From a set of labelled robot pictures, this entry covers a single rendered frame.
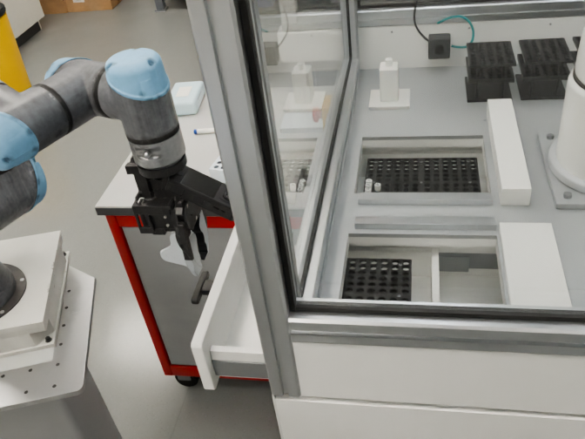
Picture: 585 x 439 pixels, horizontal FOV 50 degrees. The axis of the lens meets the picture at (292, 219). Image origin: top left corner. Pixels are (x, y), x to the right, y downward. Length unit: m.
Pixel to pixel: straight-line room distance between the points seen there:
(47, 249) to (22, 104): 0.60
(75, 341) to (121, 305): 1.20
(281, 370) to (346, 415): 0.11
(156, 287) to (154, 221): 0.82
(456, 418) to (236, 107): 0.49
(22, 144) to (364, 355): 0.49
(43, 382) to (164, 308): 0.66
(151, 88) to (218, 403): 1.38
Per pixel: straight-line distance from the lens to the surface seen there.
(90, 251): 2.80
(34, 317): 1.27
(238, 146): 0.60
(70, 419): 1.48
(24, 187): 1.29
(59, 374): 1.25
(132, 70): 0.84
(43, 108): 0.87
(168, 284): 1.76
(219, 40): 0.56
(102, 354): 2.34
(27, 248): 1.45
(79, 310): 1.35
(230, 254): 1.09
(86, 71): 0.92
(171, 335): 1.91
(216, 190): 0.93
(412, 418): 0.86
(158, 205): 0.94
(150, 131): 0.87
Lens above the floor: 1.63
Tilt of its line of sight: 37 degrees down
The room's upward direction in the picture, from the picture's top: 8 degrees counter-clockwise
